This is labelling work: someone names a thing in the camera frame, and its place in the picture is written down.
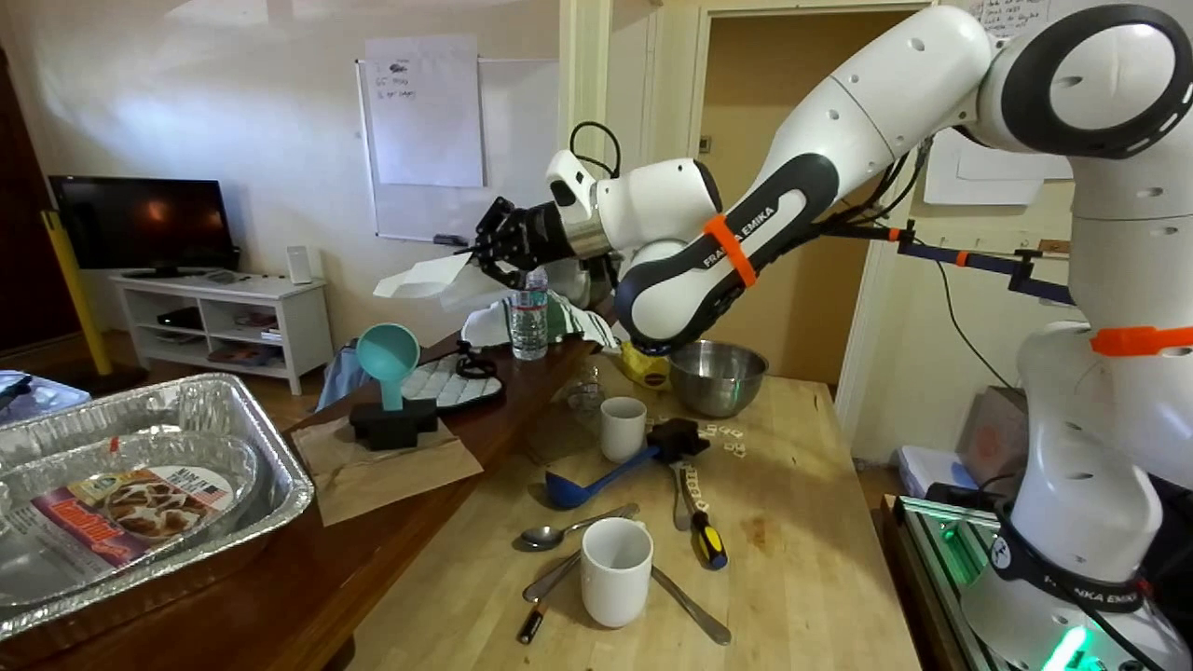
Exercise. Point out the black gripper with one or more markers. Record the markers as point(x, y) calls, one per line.
point(531, 238)

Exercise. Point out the white napkin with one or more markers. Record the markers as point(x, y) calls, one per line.
point(424, 278)

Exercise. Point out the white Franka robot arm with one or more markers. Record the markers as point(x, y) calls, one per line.
point(870, 115)

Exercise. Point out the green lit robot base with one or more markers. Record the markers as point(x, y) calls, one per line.
point(957, 545)

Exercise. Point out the large steel mixing bowl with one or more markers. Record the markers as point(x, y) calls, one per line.
point(579, 286)

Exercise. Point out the silver bowl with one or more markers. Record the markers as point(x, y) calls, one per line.
point(717, 377)

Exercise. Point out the black marker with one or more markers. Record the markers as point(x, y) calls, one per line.
point(449, 240)

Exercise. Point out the white crumpled cloth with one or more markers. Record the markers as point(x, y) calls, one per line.
point(486, 326)

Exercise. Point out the clear plastic water bottle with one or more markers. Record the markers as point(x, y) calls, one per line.
point(531, 324)

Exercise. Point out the white whiteboard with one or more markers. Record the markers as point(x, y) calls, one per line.
point(525, 136)

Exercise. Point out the white paper sheet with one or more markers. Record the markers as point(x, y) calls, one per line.
point(424, 117)

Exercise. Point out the striped oven mitt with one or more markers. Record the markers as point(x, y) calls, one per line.
point(451, 383)

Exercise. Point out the teal plastic cup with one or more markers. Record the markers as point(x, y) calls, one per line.
point(388, 357)

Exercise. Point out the small clear glass jar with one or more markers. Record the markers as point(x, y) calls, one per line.
point(582, 396)

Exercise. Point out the yellow plastic object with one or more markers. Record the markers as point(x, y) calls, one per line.
point(645, 371)

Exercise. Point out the blue cloth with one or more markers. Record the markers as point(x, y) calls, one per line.
point(337, 377)

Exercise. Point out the black block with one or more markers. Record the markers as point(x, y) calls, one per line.
point(394, 428)

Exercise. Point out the white television stand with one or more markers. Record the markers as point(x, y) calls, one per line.
point(299, 324)

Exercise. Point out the small white mug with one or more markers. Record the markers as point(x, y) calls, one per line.
point(622, 434)

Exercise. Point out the blue ladle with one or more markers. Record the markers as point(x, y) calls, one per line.
point(582, 488)

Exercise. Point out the brown paper sheet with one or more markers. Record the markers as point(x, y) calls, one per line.
point(386, 478)

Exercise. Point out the small black box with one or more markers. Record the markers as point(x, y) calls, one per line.
point(679, 443)

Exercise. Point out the metal spoon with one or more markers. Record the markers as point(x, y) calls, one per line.
point(542, 540)

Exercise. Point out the aluminium foil tray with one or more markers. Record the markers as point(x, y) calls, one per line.
point(281, 471)

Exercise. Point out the tan wooden door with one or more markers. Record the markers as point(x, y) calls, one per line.
point(823, 312)

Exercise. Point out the black flat television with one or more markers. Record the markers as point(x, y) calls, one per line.
point(142, 227)

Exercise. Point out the tall white mug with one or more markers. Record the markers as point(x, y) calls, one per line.
point(615, 576)

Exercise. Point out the yellow black screwdriver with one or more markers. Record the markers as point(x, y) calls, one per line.
point(707, 534)

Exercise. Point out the metal butter knife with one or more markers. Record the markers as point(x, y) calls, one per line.
point(694, 609)

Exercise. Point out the yellow pole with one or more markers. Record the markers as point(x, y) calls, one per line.
point(76, 291)

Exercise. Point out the clear food container with label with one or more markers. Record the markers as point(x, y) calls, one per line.
point(136, 505)

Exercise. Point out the bluish plastic bag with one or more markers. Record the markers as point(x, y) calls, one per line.
point(39, 396)

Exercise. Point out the pinkish box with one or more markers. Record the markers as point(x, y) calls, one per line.
point(992, 432)

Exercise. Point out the black camera rod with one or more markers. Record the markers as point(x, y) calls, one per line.
point(981, 263)

